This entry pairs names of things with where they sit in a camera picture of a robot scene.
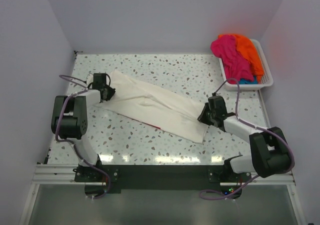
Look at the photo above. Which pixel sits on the pink t shirt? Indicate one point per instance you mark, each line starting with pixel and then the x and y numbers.
pixel 234 64

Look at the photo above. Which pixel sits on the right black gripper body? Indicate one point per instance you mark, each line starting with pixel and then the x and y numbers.
pixel 207 115

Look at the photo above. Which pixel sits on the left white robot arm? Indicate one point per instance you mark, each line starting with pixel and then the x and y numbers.
pixel 69 122

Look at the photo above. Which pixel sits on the orange t shirt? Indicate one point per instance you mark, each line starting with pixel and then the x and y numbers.
pixel 247 49

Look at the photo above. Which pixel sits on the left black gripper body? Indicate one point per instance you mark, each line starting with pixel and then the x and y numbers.
pixel 110 92

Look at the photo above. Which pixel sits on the aluminium rail frame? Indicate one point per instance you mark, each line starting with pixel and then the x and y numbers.
pixel 153 194

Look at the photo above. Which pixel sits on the white t shirt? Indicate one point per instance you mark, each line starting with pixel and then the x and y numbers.
pixel 156 106

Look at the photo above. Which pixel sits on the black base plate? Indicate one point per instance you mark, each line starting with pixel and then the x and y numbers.
pixel 113 179

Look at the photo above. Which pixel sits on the white plastic basket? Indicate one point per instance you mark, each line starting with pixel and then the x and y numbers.
pixel 265 81

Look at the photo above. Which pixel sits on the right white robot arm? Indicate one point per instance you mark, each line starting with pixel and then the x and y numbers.
pixel 269 150

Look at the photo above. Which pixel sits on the blue t shirt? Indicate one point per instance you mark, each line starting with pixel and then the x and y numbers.
pixel 244 81

